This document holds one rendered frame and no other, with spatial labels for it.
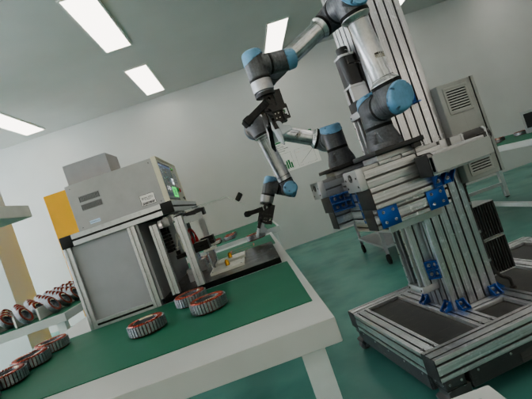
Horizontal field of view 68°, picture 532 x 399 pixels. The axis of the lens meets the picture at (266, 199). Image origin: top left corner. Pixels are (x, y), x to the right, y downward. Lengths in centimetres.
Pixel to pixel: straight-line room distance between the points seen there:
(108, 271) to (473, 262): 162
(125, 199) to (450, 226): 146
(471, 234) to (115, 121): 644
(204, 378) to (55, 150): 722
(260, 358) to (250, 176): 634
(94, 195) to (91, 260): 28
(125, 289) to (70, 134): 632
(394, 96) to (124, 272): 121
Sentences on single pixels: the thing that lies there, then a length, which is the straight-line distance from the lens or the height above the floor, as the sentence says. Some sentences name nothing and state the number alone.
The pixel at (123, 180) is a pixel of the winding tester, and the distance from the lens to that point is 173.
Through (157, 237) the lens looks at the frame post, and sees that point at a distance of 158.
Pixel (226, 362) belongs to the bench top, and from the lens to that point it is 81.
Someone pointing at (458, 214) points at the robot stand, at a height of 63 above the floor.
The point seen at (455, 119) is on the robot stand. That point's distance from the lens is 206.
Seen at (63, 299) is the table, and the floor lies 81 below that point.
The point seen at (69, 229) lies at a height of 145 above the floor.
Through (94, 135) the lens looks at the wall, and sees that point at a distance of 765.
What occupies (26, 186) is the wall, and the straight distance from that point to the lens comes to 805.
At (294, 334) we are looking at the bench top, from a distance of 80.
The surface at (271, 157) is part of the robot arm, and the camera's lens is 211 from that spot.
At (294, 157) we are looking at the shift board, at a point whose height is 151.
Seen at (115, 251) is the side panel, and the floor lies 100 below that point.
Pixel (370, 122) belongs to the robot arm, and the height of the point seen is 115.
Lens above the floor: 101
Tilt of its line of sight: level
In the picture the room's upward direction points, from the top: 19 degrees counter-clockwise
